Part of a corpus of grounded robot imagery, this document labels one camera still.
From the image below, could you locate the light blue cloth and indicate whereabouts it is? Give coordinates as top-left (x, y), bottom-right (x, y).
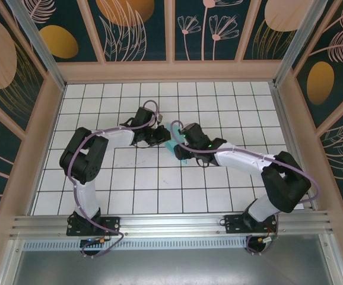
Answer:
top-left (164, 123), bottom-right (192, 167)

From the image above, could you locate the grey metal sheet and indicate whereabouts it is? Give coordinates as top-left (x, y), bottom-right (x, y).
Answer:
top-left (8, 234), bottom-right (338, 285)

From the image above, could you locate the white grid table mat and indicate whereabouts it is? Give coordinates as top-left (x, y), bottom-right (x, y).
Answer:
top-left (28, 82), bottom-right (306, 216)

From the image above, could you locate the thin black right gripper cable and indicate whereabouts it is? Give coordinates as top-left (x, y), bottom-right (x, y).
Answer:
top-left (195, 157), bottom-right (212, 169)

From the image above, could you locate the long aluminium mounting rail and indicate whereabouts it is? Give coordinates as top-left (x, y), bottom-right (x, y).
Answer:
top-left (8, 210), bottom-right (337, 238)

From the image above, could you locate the aluminium side rail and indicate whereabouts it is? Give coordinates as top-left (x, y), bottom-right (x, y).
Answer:
top-left (269, 83), bottom-right (319, 212)

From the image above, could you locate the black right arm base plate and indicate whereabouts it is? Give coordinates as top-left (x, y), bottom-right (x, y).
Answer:
top-left (224, 214), bottom-right (279, 235)

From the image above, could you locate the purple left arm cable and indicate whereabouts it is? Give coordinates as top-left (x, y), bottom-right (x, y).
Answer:
top-left (69, 99), bottom-right (161, 259)

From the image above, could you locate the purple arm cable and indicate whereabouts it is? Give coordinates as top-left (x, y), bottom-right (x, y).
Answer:
top-left (69, 99), bottom-right (161, 259)
top-left (170, 120), bottom-right (322, 257)

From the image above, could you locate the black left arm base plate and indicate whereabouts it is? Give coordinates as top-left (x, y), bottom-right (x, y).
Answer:
top-left (66, 216), bottom-right (121, 237)

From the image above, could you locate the perforated metal cable duct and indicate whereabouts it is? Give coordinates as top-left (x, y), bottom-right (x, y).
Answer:
top-left (23, 239), bottom-right (249, 250)

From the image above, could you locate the aluminium corner post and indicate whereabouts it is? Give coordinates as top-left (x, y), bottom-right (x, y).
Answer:
top-left (5, 0), bottom-right (67, 90)
top-left (272, 0), bottom-right (337, 87)

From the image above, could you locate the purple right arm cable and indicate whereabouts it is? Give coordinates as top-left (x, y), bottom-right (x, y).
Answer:
top-left (170, 120), bottom-right (322, 257)

